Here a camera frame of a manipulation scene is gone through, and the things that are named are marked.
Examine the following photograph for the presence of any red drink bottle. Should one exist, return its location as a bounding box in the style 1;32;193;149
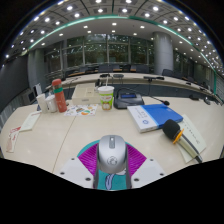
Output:
51;78;68;113

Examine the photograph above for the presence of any silver computer mouse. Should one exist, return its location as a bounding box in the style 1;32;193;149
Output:
96;134;129;175

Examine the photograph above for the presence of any colourful sticker sheet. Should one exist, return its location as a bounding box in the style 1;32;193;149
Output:
63;103;99;117

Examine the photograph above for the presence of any white cardboard box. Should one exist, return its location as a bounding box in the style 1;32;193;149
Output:
71;83;102;106

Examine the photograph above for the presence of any pale green booklet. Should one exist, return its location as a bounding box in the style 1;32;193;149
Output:
176;114;208;164

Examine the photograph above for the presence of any white paper leaflet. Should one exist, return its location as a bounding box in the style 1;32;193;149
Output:
19;110;43;133

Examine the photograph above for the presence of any black foam-tipped microphone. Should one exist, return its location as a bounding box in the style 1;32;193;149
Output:
162;119;204;164

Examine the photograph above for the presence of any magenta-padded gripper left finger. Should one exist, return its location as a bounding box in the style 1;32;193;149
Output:
58;143;101;190

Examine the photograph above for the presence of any red-printed paper leaflet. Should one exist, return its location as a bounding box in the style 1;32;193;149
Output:
5;126;22;154

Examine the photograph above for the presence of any group of ceiling lights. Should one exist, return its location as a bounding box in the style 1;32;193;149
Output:
3;0;224;68

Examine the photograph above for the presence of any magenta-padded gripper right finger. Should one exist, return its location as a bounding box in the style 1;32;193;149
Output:
125;143;167;190

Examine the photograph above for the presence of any tall white cup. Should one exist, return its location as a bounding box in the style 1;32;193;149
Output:
35;93;49;114

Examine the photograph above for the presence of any short white cup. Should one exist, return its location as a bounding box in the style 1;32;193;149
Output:
44;94;58;113

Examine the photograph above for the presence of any green-printed paper cup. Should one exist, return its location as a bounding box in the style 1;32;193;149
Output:
97;85;115;111

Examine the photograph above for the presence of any blue and white book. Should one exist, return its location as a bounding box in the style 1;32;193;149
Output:
126;103;184;134

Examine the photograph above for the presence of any black conference microphone console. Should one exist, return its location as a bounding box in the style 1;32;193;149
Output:
113;87;171;110

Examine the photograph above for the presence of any round teal printed mouse pad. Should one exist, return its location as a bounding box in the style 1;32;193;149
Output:
77;139;138;192

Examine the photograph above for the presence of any group of office chairs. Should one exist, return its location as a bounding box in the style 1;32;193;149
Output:
64;63;214;84

